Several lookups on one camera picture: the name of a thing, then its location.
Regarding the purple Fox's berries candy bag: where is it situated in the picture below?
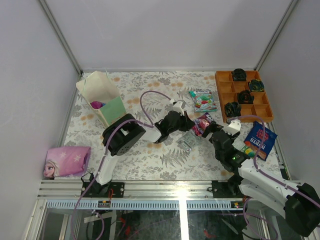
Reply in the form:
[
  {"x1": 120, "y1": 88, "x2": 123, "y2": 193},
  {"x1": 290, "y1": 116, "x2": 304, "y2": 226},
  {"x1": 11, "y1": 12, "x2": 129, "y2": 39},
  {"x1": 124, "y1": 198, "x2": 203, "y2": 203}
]
[{"x1": 191, "y1": 112, "x2": 214, "y2": 137}]

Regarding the magenta Lot 100 candy bag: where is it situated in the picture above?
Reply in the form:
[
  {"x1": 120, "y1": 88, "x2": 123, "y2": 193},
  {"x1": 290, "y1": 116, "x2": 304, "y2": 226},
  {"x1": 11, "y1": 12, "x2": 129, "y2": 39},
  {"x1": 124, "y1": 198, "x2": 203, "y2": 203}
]
[{"x1": 90, "y1": 101, "x2": 106, "y2": 110}]

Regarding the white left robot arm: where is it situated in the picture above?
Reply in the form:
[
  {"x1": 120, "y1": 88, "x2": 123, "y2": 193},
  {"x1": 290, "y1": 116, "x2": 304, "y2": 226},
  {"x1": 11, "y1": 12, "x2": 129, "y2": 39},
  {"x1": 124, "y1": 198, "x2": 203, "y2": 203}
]
[{"x1": 89, "y1": 101, "x2": 195, "y2": 198}]

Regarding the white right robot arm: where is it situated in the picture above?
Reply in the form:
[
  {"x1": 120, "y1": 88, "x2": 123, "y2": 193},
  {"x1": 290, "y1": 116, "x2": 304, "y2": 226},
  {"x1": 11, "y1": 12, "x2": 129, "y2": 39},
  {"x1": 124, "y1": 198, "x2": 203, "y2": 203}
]
[{"x1": 202, "y1": 120, "x2": 320, "y2": 237}]

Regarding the green Fox's spring tea bag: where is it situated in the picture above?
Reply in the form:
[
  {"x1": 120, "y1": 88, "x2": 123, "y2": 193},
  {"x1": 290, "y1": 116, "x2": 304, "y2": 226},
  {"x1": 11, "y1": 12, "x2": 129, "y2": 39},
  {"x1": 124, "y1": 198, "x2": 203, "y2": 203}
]
[{"x1": 232, "y1": 138, "x2": 256, "y2": 158}]

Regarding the teal Fox's mint candy bag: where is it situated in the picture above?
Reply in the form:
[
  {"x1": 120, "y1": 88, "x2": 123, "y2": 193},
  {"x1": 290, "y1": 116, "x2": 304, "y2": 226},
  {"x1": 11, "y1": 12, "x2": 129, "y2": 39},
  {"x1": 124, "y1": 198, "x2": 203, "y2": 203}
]
[{"x1": 189, "y1": 90, "x2": 218, "y2": 113}]

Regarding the blue Burts crisps bag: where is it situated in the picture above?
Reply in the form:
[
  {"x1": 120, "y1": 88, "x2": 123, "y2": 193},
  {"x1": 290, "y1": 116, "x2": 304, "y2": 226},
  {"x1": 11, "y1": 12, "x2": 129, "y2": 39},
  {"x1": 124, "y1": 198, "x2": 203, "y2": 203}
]
[{"x1": 244, "y1": 121, "x2": 278, "y2": 161}]

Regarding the cream and green paper bag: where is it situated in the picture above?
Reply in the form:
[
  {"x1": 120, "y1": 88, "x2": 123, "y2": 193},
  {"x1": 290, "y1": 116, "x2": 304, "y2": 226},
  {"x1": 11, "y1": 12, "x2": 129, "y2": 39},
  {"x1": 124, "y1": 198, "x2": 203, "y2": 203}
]
[{"x1": 76, "y1": 71, "x2": 126, "y2": 128}]

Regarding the silver foil snack packet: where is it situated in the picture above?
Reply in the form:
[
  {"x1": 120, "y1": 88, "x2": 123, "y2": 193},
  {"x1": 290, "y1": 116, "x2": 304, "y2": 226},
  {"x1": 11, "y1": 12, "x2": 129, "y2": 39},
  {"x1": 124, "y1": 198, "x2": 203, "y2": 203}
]
[{"x1": 177, "y1": 131, "x2": 197, "y2": 152}]

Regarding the dark rosette bottom left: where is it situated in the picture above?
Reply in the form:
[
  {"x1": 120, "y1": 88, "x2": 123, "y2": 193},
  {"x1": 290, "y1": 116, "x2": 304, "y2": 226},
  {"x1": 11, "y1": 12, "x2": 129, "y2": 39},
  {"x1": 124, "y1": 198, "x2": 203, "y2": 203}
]
[{"x1": 224, "y1": 101, "x2": 242, "y2": 118}]

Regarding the wooden compartment tray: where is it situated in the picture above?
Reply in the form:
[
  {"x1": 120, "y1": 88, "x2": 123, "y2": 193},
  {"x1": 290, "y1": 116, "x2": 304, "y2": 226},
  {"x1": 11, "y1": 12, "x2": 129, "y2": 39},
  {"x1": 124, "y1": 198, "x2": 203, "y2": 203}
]
[{"x1": 215, "y1": 68, "x2": 274, "y2": 123}]

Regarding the dark rosette centre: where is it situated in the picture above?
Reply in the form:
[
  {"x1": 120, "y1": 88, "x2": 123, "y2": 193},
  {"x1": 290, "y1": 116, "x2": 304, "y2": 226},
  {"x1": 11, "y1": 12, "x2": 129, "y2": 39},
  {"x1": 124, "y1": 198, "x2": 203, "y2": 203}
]
[{"x1": 237, "y1": 90, "x2": 255, "y2": 104}]

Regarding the dark rosette top left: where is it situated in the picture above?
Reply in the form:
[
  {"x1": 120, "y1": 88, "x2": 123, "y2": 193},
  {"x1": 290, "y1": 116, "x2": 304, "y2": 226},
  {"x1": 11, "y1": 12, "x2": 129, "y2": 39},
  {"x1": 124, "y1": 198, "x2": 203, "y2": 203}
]
[{"x1": 231, "y1": 68, "x2": 247, "y2": 82}]

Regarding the dark rosette right green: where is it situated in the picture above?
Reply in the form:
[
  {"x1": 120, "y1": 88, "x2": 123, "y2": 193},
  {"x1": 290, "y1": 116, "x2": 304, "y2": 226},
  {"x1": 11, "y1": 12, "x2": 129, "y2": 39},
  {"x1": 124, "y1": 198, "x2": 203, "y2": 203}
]
[{"x1": 248, "y1": 79, "x2": 265, "y2": 93}]

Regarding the pink Frozen tissue pack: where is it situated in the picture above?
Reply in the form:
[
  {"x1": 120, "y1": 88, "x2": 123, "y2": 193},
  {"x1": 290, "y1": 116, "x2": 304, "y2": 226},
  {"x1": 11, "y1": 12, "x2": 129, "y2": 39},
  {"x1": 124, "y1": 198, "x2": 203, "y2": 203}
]
[{"x1": 43, "y1": 146, "x2": 91, "y2": 178}]

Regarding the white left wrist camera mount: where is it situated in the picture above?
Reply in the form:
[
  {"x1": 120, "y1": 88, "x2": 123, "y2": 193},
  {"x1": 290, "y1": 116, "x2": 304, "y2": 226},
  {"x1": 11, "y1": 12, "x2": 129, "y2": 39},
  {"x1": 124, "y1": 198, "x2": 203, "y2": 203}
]
[{"x1": 169, "y1": 98, "x2": 185, "y2": 116}]

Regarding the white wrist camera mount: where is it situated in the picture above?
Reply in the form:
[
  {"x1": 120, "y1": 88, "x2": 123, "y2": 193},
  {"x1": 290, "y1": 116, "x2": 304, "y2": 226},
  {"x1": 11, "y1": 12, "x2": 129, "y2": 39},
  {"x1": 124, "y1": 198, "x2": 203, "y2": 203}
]
[
  {"x1": 221, "y1": 119, "x2": 241, "y2": 136},
  {"x1": 169, "y1": 98, "x2": 185, "y2": 116}
]

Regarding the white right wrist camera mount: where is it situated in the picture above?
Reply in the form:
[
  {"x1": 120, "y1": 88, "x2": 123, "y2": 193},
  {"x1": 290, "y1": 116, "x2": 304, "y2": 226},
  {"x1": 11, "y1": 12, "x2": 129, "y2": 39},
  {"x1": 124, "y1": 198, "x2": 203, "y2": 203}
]
[{"x1": 221, "y1": 119, "x2": 241, "y2": 136}]

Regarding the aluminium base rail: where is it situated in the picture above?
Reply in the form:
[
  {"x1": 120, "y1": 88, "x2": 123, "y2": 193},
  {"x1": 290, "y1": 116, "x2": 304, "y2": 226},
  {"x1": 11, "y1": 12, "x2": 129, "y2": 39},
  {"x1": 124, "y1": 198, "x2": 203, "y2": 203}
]
[{"x1": 37, "y1": 179, "x2": 283, "y2": 201}]

